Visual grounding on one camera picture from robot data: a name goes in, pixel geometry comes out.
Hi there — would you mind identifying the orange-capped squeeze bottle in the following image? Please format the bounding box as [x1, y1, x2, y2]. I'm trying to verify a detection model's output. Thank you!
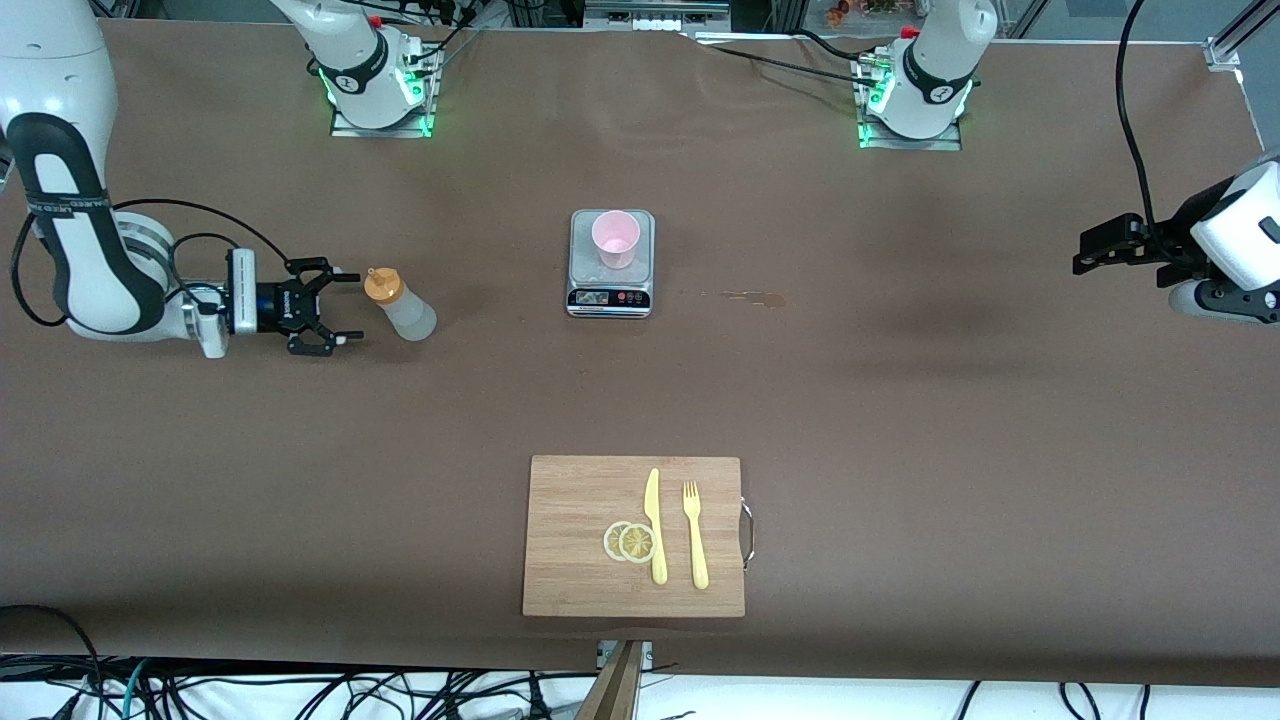
[363, 267, 438, 343]

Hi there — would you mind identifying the pink plastic cup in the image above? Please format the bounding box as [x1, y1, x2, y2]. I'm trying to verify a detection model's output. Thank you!
[591, 210, 641, 270]

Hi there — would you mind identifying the brown table cover sheet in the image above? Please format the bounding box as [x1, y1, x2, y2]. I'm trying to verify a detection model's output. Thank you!
[0, 18, 1280, 691]

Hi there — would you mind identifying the silver digital kitchen scale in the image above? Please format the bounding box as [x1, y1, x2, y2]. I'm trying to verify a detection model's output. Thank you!
[566, 208, 656, 319]

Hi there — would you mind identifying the wooden cutting board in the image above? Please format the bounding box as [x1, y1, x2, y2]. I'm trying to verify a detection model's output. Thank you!
[522, 455, 756, 618]

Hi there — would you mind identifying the yellow plastic knife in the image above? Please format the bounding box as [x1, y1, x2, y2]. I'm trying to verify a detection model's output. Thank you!
[644, 468, 669, 586]

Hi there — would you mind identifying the white power strip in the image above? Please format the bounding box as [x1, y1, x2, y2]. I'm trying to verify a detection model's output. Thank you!
[585, 0, 731, 33]

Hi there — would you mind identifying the yellow plastic fork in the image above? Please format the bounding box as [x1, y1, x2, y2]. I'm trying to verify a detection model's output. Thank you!
[682, 481, 710, 590]

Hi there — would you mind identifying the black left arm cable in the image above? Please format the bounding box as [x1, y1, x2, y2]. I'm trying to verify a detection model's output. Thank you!
[1117, 0, 1176, 261]

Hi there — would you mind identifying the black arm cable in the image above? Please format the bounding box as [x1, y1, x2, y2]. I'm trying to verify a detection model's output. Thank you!
[1117, 0, 1176, 261]
[10, 198, 293, 329]

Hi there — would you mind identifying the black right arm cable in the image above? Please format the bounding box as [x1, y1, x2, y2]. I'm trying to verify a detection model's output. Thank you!
[10, 198, 293, 329]

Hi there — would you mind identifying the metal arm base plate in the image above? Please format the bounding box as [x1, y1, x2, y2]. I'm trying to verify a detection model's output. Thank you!
[330, 40, 438, 139]
[855, 50, 966, 151]

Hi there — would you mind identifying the aluminium frame profile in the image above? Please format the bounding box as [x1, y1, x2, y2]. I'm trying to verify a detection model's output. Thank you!
[1205, 0, 1280, 71]

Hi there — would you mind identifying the black base power cable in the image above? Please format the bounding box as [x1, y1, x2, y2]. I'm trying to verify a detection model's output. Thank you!
[795, 28, 867, 65]
[690, 38, 873, 89]

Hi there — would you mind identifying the teal floor cable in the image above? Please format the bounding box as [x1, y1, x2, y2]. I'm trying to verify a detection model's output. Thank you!
[118, 658, 151, 720]

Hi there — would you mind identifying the wooden post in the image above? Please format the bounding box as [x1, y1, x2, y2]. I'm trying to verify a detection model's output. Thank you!
[575, 640, 646, 720]

